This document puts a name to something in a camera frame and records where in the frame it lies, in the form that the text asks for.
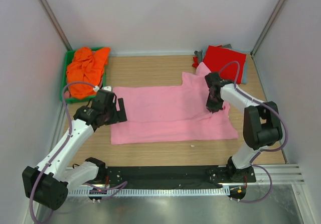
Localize pink t shirt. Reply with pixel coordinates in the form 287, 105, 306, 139
111, 63, 238, 145

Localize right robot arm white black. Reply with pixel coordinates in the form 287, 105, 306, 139
205, 72, 283, 182

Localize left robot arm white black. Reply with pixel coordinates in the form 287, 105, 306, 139
22, 89, 127, 210

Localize orange t shirt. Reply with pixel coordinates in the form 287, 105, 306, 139
66, 47, 110, 99

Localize folded red t shirt bottom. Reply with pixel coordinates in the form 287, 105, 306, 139
192, 56, 202, 69

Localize folded red t shirt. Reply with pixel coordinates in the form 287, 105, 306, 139
203, 45, 247, 84
192, 56, 202, 69

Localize folded red t shirt top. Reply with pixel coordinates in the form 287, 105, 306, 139
203, 45, 247, 84

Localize folded grey t shirt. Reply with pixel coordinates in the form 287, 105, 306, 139
194, 44, 248, 84

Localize green plastic bin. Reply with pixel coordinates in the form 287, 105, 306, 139
60, 47, 107, 103

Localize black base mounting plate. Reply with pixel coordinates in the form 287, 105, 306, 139
106, 165, 256, 190

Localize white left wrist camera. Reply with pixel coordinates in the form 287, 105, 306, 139
93, 86, 112, 92

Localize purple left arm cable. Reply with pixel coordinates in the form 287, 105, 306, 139
29, 81, 128, 224

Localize white slotted cable duct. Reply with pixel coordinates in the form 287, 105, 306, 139
68, 186, 230, 197

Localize left aluminium frame post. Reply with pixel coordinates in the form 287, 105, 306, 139
38, 0, 73, 51

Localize aluminium frame post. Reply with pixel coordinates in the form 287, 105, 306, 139
38, 0, 73, 51
250, 0, 288, 59

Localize right aluminium frame post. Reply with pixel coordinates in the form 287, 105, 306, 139
250, 0, 288, 59

